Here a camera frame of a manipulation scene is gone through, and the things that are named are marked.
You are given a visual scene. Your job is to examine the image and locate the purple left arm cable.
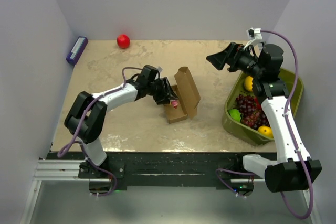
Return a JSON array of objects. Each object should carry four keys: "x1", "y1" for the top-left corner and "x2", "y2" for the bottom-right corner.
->
[{"x1": 57, "y1": 67, "x2": 144, "y2": 158}]

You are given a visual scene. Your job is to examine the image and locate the bright green toy vegetable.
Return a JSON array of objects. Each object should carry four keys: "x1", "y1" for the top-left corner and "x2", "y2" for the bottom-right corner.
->
[{"x1": 228, "y1": 109, "x2": 242, "y2": 123}]

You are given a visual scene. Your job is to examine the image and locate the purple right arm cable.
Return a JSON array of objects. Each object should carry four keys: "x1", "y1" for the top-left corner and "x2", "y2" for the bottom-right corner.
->
[{"x1": 261, "y1": 29, "x2": 314, "y2": 220}]

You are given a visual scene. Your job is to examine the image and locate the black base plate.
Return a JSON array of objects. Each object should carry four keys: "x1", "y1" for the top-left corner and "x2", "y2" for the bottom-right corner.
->
[{"x1": 78, "y1": 152, "x2": 265, "y2": 191}]

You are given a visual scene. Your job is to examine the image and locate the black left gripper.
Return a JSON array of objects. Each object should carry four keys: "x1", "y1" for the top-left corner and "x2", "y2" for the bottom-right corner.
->
[{"x1": 147, "y1": 78, "x2": 178, "y2": 105}]

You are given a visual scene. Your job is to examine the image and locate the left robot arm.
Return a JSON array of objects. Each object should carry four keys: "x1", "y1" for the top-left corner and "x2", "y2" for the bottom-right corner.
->
[{"x1": 57, "y1": 65, "x2": 179, "y2": 178}]

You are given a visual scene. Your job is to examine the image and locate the orange toy fruit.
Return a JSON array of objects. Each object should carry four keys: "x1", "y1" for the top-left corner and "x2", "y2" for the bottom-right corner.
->
[{"x1": 244, "y1": 76, "x2": 253, "y2": 92}]

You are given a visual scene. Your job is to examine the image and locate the brown cardboard box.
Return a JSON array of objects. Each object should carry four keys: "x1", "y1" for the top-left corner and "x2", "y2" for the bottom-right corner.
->
[{"x1": 164, "y1": 66, "x2": 201, "y2": 124}]

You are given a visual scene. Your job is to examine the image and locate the yellow toy mango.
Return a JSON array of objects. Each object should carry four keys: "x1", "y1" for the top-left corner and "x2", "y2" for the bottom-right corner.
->
[{"x1": 258, "y1": 126, "x2": 274, "y2": 138}]

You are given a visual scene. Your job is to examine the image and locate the olive green plastic basket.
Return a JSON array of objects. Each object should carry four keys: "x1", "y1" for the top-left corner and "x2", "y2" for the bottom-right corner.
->
[{"x1": 221, "y1": 68, "x2": 305, "y2": 146}]

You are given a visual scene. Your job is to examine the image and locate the red apple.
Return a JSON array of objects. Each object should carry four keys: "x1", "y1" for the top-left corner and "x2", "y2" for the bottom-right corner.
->
[{"x1": 117, "y1": 34, "x2": 131, "y2": 49}]

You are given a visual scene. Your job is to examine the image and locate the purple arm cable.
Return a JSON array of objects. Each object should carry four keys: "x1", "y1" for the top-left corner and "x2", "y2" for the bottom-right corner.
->
[
  {"x1": 57, "y1": 67, "x2": 144, "y2": 158},
  {"x1": 261, "y1": 29, "x2": 314, "y2": 220}
]

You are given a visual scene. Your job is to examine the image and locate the purple rectangular box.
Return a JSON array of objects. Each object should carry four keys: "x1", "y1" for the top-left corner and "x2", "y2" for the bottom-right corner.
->
[{"x1": 66, "y1": 36, "x2": 88, "y2": 66}]

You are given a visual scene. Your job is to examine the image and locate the small colourful toy figure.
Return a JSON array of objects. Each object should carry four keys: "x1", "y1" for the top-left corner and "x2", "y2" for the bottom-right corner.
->
[{"x1": 170, "y1": 100, "x2": 179, "y2": 109}]

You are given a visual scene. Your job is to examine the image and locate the dark red toy grapes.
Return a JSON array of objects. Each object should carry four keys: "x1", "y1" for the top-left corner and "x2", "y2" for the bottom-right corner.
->
[{"x1": 236, "y1": 94, "x2": 270, "y2": 130}]

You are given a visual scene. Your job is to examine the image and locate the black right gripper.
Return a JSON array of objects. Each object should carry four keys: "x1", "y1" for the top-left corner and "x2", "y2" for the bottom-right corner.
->
[{"x1": 207, "y1": 42, "x2": 264, "y2": 78}]

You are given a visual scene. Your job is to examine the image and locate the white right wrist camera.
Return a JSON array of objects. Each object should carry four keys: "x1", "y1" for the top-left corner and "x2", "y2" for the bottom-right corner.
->
[{"x1": 243, "y1": 27, "x2": 264, "y2": 51}]

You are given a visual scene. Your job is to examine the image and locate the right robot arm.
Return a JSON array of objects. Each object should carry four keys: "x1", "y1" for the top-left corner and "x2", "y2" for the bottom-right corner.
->
[{"x1": 206, "y1": 42, "x2": 322, "y2": 193}]

